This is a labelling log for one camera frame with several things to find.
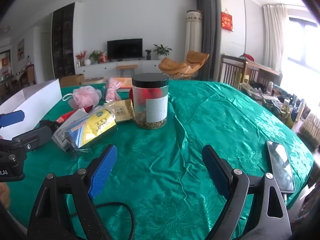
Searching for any window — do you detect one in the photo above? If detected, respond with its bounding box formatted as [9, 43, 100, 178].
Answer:
[287, 17, 320, 65]

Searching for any brown cardboard box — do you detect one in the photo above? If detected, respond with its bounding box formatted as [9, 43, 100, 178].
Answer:
[60, 74, 85, 88]

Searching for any large potted plant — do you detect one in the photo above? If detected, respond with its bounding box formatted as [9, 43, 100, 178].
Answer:
[152, 44, 172, 60]

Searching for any dark crinkled object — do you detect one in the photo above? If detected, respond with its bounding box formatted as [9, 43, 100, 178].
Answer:
[39, 119, 59, 135]

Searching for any orange book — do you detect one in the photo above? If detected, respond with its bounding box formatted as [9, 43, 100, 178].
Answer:
[117, 77, 133, 92]

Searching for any smartphone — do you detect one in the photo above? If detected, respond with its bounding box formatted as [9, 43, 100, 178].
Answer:
[266, 140, 295, 193]

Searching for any grey curtain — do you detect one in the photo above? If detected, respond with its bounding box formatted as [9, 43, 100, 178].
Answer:
[196, 0, 222, 82]

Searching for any pink bath loofah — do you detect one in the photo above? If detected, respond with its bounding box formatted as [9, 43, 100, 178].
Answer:
[62, 85, 100, 110]

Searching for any pink plastic packet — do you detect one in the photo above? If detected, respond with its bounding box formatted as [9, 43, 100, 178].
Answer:
[105, 77, 121, 103]

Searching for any black cable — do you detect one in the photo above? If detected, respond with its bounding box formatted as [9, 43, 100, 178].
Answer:
[69, 202, 136, 240]

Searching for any framed wall painting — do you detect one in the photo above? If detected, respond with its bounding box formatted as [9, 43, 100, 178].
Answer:
[17, 39, 25, 61]

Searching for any beige tissue pack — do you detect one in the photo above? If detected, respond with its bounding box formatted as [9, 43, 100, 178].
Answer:
[104, 99, 136, 123]

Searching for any red wall hanging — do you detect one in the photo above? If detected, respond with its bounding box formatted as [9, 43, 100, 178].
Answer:
[221, 9, 234, 32]

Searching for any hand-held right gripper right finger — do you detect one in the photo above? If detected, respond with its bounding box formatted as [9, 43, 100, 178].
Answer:
[202, 144, 293, 240]

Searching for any wooden chair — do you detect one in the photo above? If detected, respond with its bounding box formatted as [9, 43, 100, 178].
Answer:
[220, 54, 248, 88]

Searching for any red yarn ball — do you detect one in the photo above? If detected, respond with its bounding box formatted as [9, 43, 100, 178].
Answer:
[129, 87, 162, 108]

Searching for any dark display cabinet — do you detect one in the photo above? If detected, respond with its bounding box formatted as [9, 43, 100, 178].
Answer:
[52, 2, 76, 80]

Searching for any flat screen television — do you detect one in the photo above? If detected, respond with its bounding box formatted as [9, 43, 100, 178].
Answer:
[107, 38, 143, 60]

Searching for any wooden dining table set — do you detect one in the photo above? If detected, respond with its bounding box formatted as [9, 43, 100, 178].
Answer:
[0, 62, 35, 95]

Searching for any cluttered wooden desk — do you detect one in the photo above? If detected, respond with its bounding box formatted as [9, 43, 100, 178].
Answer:
[237, 54, 320, 130]

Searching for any wooden stool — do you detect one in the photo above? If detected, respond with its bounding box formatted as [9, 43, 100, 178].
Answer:
[116, 64, 138, 78]

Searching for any red flower arrangement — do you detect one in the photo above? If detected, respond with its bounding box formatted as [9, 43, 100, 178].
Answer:
[76, 50, 87, 67]

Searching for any person's left hand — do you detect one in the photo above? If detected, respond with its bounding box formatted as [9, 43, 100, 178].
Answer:
[0, 183, 10, 209]

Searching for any wicker basket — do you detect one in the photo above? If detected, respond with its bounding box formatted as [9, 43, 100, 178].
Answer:
[299, 112, 320, 152]

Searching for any green plant with red ornaments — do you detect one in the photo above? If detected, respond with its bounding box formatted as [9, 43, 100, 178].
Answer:
[89, 50, 103, 64]

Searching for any green satin tablecloth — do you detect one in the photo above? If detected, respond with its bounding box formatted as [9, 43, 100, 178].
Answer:
[5, 80, 314, 240]

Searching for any round beige cushion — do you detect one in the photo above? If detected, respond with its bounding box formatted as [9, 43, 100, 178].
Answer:
[80, 77, 105, 85]

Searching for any clear jar with black lid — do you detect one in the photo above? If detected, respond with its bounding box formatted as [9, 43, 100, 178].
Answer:
[132, 74, 169, 130]

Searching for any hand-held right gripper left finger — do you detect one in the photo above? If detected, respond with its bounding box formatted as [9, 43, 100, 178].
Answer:
[27, 144, 118, 240]

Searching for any yellow and blue packet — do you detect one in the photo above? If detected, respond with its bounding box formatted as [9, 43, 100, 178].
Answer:
[52, 109, 118, 153]

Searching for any white standing air conditioner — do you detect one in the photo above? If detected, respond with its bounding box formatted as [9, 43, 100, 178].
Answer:
[186, 10, 203, 54]

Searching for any white cardboard box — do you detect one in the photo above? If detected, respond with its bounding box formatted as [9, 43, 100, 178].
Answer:
[0, 78, 62, 140]

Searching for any white curtain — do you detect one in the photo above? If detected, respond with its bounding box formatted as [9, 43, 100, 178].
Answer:
[262, 4, 290, 72]

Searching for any long red packet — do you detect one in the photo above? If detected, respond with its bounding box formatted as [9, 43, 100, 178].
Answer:
[55, 106, 94, 123]

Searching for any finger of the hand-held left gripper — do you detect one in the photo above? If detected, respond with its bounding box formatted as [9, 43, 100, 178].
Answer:
[12, 126, 52, 153]
[0, 110, 25, 128]

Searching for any orange lounge chair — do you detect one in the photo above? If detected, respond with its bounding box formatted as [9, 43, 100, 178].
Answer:
[158, 50, 210, 80]

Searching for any white television cabinet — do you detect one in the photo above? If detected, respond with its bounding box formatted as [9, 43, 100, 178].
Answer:
[75, 59, 165, 77]

